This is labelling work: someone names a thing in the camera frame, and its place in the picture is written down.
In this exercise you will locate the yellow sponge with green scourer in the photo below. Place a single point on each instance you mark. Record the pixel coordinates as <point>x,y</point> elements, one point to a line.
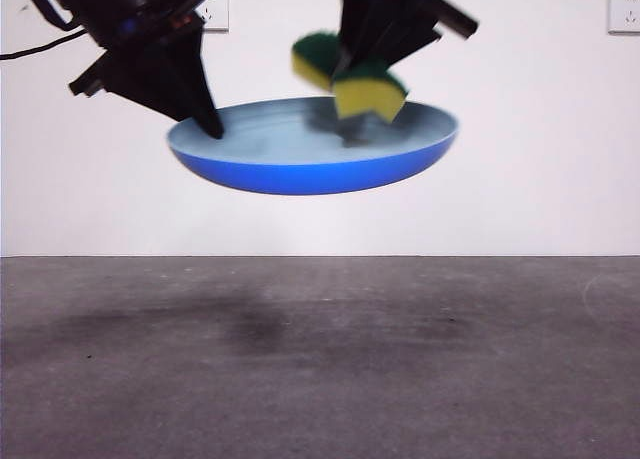
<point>365,96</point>

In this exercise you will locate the white wall socket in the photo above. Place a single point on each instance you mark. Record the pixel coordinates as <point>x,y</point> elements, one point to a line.
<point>221,14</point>
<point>625,11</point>

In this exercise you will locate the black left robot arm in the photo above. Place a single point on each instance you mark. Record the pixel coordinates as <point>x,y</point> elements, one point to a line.
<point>95,1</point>

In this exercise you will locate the round blue plate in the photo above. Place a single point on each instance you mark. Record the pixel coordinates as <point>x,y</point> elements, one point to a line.
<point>300,176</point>

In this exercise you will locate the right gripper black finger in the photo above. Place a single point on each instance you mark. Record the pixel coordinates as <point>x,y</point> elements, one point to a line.
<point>356,14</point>
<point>395,41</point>

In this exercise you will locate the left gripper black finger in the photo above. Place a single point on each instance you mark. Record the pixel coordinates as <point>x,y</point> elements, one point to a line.
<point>197,79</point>
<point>155,91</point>

